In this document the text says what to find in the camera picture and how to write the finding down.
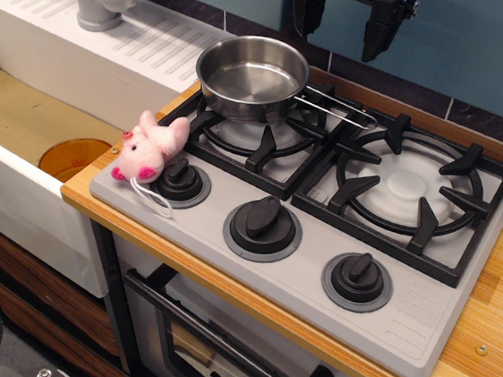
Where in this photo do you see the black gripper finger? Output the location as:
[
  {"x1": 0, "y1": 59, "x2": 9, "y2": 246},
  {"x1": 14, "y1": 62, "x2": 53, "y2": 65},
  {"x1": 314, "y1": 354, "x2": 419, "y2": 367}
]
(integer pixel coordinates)
[
  {"x1": 292, "y1": 0, "x2": 326, "y2": 37},
  {"x1": 362, "y1": 0, "x2": 405, "y2": 63}
]

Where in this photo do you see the pink stuffed pig toy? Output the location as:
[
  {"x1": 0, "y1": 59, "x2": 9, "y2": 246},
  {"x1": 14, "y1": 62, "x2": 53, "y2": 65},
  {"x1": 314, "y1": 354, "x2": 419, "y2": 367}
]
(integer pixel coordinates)
[{"x1": 106, "y1": 107, "x2": 192, "y2": 220}]

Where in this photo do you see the stainless steel pan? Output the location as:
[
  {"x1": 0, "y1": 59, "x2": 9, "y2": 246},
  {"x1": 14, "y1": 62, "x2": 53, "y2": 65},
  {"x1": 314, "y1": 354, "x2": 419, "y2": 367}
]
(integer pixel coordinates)
[{"x1": 195, "y1": 35, "x2": 378, "y2": 130}]

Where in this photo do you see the black left burner grate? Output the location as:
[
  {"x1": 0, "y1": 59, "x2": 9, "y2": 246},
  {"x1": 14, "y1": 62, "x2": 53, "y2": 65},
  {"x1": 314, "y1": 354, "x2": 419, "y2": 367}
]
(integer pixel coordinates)
[{"x1": 158, "y1": 84, "x2": 364, "y2": 200}]

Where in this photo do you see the black burner grate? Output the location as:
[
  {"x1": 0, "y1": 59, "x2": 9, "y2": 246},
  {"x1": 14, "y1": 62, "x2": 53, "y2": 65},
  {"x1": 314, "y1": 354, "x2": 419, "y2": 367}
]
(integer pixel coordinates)
[
  {"x1": 292, "y1": 115, "x2": 503, "y2": 287},
  {"x1": 158, "y1": 84, "x2": 364, "y2": 200}
]

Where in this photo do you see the black right burner grate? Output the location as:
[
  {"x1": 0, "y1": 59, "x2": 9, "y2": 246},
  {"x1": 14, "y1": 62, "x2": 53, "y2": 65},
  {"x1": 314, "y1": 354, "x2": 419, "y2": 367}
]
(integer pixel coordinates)
[{"x1": 292, "y1": 115, "x2": 503, "y2": 287}]

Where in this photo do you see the black left stove knob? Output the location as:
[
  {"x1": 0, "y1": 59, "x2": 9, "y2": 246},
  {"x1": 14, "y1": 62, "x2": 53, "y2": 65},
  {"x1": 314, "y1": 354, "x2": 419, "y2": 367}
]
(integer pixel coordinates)
[{"x1": 149, "y1": 158, "x2": 212, "y2": 210}]

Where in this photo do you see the black stove knob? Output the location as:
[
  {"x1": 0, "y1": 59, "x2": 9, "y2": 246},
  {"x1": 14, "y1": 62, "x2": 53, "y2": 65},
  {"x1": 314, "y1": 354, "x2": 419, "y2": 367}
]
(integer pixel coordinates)
[
  {"x1": 321, "y1": 253, "x2": 393, "y2": 313},
  {"x1": 223, "y1": 196, "x2": 303, "y2": 263},
  {"x1": 149, "y1": 158, "x2": 212, "y2": 210}
]

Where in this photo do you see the black middle stove knob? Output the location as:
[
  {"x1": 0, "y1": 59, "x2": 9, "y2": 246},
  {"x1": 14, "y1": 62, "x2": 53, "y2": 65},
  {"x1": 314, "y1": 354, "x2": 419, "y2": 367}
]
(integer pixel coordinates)
[{"x1": 223, "y1": 196, "x2": 303, "y2": 263}]

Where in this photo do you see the black right stove knob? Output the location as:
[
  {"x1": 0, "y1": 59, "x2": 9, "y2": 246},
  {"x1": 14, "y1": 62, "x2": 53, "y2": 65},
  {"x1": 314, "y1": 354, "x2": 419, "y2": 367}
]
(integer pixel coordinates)
[{"x1": 321, "y1": 253, "x2": 393, "y2": 313}]

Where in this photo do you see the white toy sink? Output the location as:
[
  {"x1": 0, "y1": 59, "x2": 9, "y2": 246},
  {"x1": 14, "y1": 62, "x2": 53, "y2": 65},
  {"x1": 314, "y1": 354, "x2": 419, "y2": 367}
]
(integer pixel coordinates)
[{"x1": 0, "y1": 0, "x2": 226, "y2": 297}]

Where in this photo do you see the orange sink drain plate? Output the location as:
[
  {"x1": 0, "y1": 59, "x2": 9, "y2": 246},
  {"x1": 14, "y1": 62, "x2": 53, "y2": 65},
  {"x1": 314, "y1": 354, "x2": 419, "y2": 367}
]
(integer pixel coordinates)
[{"x1": 38, "y1": 138, "x2": 111, "y2": 183}]

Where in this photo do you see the grey toy stove top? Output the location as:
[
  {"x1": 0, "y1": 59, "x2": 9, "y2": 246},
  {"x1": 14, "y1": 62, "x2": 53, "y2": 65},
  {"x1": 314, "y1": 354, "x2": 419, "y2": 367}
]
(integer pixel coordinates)
[{"x1": 90, "y1": 151, "x2": 495, "y2": 377}]

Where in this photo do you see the toy oven door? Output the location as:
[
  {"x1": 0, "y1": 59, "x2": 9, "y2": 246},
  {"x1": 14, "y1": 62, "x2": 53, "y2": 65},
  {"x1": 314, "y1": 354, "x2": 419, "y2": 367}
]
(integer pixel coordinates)
[{"x1": 122, "y1": 263, "x2": 348, "y2": 377}]

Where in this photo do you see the wooden drawer cabinet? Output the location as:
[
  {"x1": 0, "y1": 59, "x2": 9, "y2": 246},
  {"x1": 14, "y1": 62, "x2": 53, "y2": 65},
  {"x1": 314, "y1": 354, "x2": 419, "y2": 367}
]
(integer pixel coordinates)
[{"x1": 0, "y1": 233, "x2": 127, "y2": 377}]

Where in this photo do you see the black oven door handle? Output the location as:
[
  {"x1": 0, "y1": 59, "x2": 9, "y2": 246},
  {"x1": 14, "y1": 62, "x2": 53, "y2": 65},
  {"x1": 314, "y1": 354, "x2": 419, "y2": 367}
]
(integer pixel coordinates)
[{"x1": 124, "y1": 264, "x2": 334, "y2": 377}]

